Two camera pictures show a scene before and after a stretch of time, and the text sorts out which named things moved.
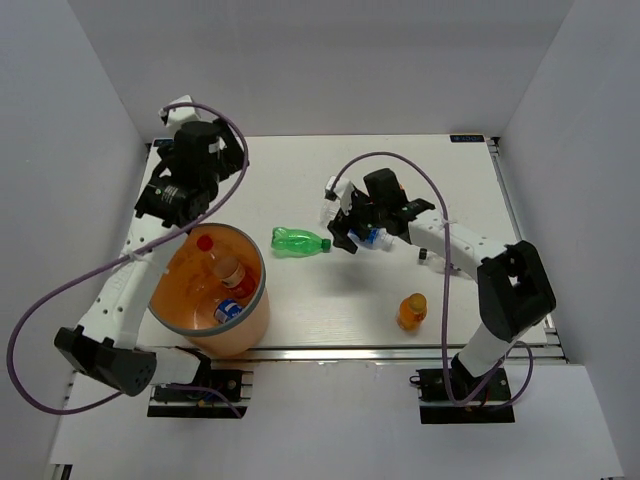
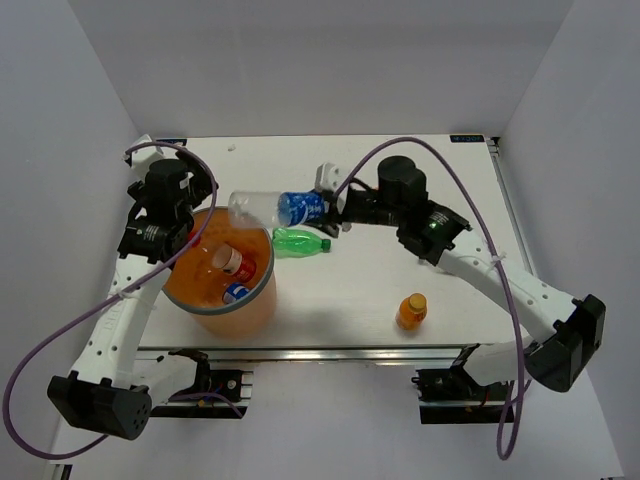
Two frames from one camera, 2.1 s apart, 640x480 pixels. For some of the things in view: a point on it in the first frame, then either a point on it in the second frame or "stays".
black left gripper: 233,158 → 201,185
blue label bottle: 226,310 → 234,291
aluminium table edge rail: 338,356 stays
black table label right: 467,138 stays
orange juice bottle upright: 412,311 stays
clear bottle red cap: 229,272 → 233,263
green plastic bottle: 295,243 stays
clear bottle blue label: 377,238 → 264,209
